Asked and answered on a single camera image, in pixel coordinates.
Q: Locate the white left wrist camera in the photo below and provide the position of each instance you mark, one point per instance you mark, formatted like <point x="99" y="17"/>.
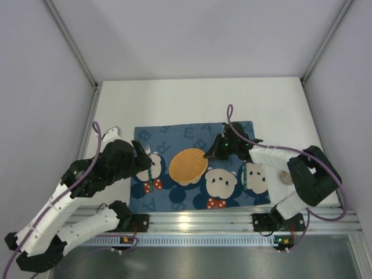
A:
<point x="111" y="135"/>

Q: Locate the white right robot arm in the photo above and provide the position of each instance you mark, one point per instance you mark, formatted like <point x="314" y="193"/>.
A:
<point x="312" y="174"/>

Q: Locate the metal spoon patterned handle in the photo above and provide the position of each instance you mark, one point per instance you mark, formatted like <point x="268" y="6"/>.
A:
<point x="244" y="176"/>

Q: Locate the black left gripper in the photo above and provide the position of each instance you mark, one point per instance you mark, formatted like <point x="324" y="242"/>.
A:
<point x="138" y="157"/>

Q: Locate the metal fork patterned handle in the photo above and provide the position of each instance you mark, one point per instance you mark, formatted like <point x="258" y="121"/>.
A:
<point x="150" y="182"/>

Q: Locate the aluminium frame post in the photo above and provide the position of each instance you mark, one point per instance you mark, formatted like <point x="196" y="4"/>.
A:
<point x="327" y="39"/>
<point x="61" y="25"/>

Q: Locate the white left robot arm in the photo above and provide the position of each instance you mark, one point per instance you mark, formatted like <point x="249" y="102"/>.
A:
<point x="46" y="240"/>

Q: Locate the slotted grey cable duct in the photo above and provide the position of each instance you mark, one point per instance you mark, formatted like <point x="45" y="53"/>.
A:
<point x="189" y="240"/>

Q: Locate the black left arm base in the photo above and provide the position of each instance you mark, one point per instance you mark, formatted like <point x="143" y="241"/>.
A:
<point x="138" y="223"/>

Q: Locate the left aluminium frame post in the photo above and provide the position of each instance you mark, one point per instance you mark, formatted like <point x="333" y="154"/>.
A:
<point x="61" y="25"/>

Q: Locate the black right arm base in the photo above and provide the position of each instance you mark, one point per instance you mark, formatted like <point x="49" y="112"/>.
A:
<point x="273" y="222"/>

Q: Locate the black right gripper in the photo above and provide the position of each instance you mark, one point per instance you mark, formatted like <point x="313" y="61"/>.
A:
<point x="221" y="148"/>

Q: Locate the right aluminium frame post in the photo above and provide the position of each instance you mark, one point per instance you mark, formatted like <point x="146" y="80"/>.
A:
<point x="327" y="39"/>

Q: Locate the small clear glass cup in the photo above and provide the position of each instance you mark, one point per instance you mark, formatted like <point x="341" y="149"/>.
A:
<point x="286" y="178"/>

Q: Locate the round wooden plate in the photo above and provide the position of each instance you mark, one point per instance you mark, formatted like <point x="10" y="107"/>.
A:
<point x="188" y="165"/>

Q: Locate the aluminium mounting rail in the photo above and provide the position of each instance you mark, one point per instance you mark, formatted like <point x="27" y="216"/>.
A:
<point x="237" y="220"/>

